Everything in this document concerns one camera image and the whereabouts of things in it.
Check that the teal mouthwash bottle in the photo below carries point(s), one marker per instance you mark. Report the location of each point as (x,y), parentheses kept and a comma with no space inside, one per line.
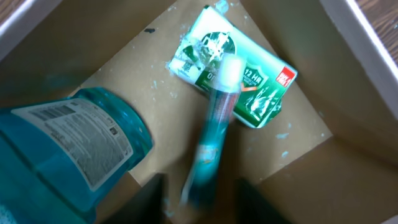
(60,158)

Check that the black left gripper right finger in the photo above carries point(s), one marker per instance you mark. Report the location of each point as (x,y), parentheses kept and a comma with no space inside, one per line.
(253,208)

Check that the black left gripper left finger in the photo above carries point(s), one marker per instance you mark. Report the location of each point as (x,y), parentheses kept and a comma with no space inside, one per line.
(144,207)

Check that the teal toothpaste tube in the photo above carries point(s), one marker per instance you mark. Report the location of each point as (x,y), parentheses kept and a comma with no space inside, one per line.
(200,186)

